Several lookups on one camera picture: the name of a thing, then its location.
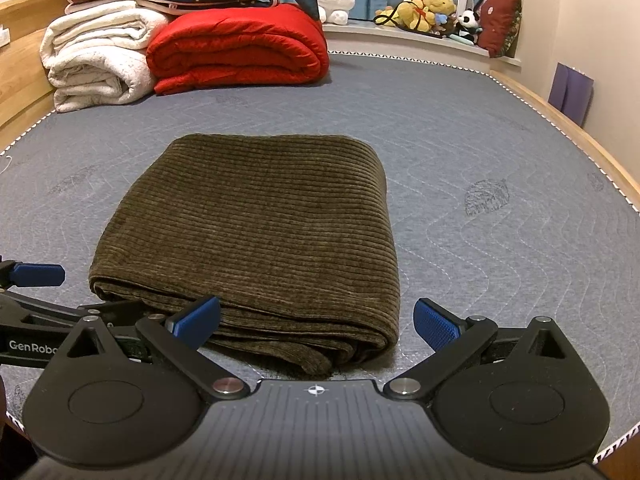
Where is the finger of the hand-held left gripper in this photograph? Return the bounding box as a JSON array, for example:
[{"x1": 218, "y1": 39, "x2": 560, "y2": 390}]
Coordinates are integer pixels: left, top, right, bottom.
[
  {"x1": 0, "y1": 292, "x2": 151, "y2": 330},
  {"x1": 0, "y1": 259, "x2": 66, "y2": 291}
]

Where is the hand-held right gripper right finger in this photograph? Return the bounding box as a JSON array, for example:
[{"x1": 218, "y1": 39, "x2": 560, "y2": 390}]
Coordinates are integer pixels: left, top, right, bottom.
[{"x1": 382, "y1": 298, "x2": 567, "y2": 403}]

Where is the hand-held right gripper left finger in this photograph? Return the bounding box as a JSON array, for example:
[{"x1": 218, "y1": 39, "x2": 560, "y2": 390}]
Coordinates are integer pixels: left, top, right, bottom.
[{"x1": 64, "y1": 296, "x2": 251, "y2": 403}]

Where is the olive green corduroy blanket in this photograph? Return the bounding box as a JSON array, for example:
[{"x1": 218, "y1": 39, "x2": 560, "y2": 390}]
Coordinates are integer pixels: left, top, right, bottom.
[{"x1": 89, "y1": 133, "x2": 403, "y2": 380}]

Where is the grey quilted mattress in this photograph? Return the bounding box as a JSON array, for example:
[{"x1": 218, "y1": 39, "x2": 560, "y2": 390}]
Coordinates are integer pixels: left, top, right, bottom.
[{"x1": 0, "y1": 50, "x2": 640, "y2": 467}]

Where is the white folded blanket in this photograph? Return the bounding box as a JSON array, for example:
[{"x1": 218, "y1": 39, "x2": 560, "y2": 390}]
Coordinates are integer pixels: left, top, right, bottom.
[{"x1": 40, "y1": 0, "x2": 174, "y2": 113}]

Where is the red folded comforter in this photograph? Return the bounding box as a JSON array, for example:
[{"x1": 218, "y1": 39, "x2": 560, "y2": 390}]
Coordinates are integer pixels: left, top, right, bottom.
[{"x1": 146, "y1": 2, "x2": 330, "y2": 96}]

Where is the white window ledge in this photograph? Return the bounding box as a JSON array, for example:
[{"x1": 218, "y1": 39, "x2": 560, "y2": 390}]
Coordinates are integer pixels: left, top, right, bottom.
[{"x1": 322, "y1": 20, "x2": 524, "y2": 69}]

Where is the panda plush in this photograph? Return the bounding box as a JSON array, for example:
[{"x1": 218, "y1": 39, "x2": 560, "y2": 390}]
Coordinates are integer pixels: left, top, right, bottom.
[{"x1": 455, "y1": 10, "x2": 484, "y2": 44}]

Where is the dark red cushion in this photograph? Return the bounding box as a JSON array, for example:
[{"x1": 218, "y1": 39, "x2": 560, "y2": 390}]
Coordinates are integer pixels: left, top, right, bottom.
[{"x1": 477, "y1": 0, "x2": 523, "y2": 59}]

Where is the yellow bear plush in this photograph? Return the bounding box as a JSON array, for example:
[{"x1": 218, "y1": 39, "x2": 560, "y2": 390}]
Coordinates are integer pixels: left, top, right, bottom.
[{"x1": 374, "y1": 0, "x2": 436, "y2": 34}]

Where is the yellow duck plush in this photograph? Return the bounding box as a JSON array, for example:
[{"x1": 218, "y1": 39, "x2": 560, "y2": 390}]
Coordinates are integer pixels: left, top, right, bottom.
[{"x1": 422, "y1": 0, "x2": 455, "y2": 19}]

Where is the white plush toy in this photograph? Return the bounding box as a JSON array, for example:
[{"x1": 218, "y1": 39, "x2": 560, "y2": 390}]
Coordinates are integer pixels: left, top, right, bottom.
[{"x1": 315, "y1": 0, "x2": 356, "y2": 26}]

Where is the wooden bed frame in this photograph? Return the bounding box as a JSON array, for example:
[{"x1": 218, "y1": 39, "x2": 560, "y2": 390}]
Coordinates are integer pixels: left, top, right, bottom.
[{"x1": 0, "y1": 0, "x2": 640, "y2": 480}]

